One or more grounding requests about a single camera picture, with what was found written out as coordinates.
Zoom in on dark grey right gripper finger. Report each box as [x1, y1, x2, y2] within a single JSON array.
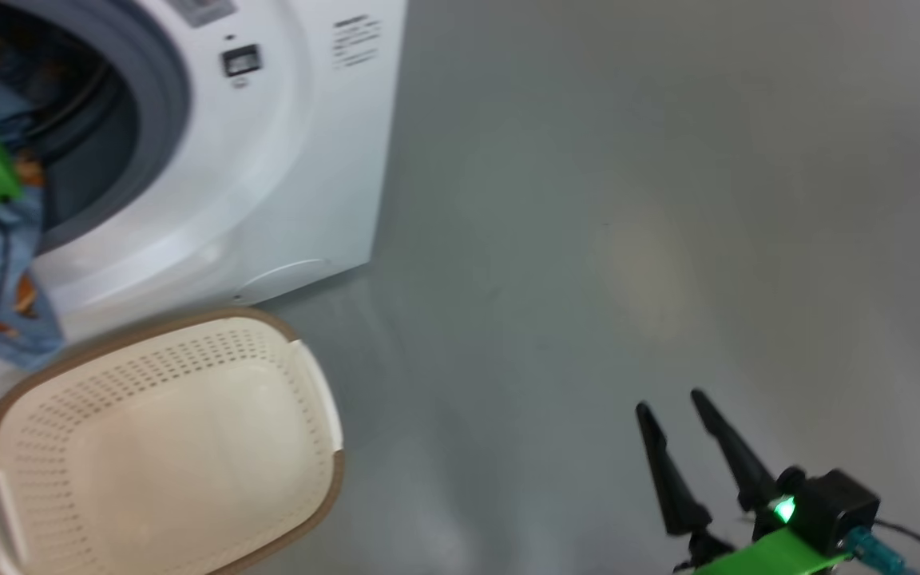
[[636, 402, 712, 536], [690, 389, 780, 512]]

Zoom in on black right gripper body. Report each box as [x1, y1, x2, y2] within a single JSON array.
[[672, 470, 852, 575]]

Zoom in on blue patterned cloth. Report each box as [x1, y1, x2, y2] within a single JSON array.
[[0, 24, 68, 371]]

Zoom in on grey rubber door gasket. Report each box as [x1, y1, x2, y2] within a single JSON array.
[[29, 0, 192, 256]]

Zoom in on white front-load washing machine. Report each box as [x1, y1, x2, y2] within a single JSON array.
[[0, 0, 409, 344]]

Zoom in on grey warning sticker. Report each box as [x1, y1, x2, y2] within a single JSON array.
[[165, 0, 237, 29]]

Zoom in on round white filter cover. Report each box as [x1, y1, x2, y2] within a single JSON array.
[[232, 257, 333, 306]]

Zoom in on cream perforated laundry basket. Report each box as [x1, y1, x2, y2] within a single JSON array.
[[0, 307, 345, 575]]

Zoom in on black cable turquoise plug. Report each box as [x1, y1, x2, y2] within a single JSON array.
[[847, 519, 920, 575]]

